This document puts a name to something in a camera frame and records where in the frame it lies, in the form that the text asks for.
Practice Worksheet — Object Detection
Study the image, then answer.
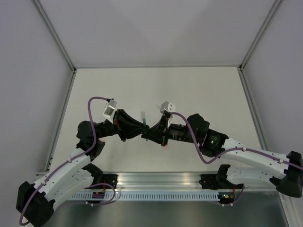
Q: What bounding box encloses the green fineliner pen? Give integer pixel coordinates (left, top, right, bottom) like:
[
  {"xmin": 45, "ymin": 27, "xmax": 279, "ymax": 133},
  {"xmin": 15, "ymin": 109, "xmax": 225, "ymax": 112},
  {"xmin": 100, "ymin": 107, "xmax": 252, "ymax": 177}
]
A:
[{"xmin": 143, "ymin": 118, "xmax": 149, "ymax": 131}]

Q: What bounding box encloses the left aluminium frame post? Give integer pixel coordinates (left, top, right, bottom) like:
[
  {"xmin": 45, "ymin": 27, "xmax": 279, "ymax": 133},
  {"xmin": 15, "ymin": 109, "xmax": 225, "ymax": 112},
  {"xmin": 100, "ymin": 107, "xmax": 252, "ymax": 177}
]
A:
[{"xmin": 31, "ymin": 0, "xmax": 76, "ymax": 72}]

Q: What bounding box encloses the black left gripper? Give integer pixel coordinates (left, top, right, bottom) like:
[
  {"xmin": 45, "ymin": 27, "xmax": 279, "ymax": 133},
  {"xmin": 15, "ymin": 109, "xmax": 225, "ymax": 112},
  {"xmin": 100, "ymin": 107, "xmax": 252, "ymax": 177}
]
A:
[{"xmin": 98, "ymin": 109, "xmax": 150, "ymax": 142}]

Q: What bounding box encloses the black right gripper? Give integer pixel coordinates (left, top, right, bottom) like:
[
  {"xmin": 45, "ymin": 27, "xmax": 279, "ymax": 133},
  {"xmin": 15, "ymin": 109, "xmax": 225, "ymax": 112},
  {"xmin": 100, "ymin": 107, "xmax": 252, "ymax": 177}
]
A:
[{"xmin": 142, "ymin": 115, "xmax": 199, "ymax": 147}]

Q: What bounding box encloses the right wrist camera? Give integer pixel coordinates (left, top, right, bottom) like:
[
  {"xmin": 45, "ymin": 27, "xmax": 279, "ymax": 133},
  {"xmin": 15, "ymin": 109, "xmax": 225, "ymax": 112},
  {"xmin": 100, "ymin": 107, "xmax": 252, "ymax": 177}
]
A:
[{"xmin": 160, "ymin": 101, "xmax": 176, "ymax": 114}]

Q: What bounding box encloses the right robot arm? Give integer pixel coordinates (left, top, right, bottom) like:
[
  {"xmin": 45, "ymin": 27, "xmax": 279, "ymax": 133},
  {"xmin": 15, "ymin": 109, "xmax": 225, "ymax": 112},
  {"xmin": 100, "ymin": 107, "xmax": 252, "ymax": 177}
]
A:
[{"xmin": 142, "ymin": 112, "xmax": 303, "ymax": 198}]

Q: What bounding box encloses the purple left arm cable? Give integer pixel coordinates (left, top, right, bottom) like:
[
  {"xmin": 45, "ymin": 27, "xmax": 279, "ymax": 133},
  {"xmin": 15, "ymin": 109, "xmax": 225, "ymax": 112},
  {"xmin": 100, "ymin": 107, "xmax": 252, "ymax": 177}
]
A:
[{"xmin": 18, "ymin": 96, "xmax": 112, "ymax": 224}]

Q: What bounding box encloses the right aluminium frame post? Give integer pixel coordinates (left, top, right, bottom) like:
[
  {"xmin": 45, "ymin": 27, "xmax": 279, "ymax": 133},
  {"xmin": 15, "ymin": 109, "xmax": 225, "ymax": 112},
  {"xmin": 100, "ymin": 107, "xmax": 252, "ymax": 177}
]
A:
[{"xmin": 238, "ymin": 0, "xmax": 284, "ymax": 71}]

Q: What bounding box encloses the white slotted cable duct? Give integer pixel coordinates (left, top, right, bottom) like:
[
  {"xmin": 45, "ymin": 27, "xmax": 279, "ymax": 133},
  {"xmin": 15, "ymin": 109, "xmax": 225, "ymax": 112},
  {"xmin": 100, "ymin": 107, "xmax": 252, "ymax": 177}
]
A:
[{"xmin": 69, "ymin": 191, "xmax": 219, "ymax": 201}]

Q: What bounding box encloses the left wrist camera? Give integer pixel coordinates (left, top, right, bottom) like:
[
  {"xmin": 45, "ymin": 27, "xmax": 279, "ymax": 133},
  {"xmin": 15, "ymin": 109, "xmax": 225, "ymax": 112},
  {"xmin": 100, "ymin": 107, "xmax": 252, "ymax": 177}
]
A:
[{"xmin": 102, "ymin": 99, "xmax": 117, "ymax": 123}]

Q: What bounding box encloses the clear pen cap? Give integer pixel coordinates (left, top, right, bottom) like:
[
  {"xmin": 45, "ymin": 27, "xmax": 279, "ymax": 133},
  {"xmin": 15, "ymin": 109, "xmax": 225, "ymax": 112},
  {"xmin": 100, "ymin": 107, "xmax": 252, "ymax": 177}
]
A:
[{"xmin": 141, "ymin": 111, "xmax": 146, "ymax": 125}]

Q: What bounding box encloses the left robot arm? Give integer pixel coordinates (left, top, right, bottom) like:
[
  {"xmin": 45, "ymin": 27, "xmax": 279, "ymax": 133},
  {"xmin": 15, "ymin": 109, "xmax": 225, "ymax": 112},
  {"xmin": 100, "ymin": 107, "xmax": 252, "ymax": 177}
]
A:
[{"xmin": 16, "ymin": 109, "xmax": 150, "ymax": 227}]

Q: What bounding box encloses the aluminium frame post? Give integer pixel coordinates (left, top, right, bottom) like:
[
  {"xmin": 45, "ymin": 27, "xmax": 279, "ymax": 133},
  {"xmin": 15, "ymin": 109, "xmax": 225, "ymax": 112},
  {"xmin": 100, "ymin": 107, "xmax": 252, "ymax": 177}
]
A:
[
  {"xmin": 31, "ymin": 0, "xmax": 76, "ymax": 72},
  {"xmin": 238, "ymin": 0, "xmax": 284, "ymax": 71}
]

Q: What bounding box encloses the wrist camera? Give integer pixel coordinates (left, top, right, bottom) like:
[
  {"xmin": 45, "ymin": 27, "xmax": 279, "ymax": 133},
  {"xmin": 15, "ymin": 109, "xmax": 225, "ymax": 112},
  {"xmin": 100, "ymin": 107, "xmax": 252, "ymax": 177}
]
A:
[
  {"xmin": 160, "ymin": 101, "xmax": 176, "ymax": 114},
  {"xmin": 102, "ymin": 99, "xmax": 117, "ymax": 123}
]

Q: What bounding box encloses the aluminium mounting rail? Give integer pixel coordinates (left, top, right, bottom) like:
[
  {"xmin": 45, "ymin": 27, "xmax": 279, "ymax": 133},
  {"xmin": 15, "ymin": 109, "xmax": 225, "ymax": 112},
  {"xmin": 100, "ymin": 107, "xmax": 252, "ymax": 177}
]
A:
[{"xmin": 35, "ymin": 172, "xmax": 280, "ymax": 191}]

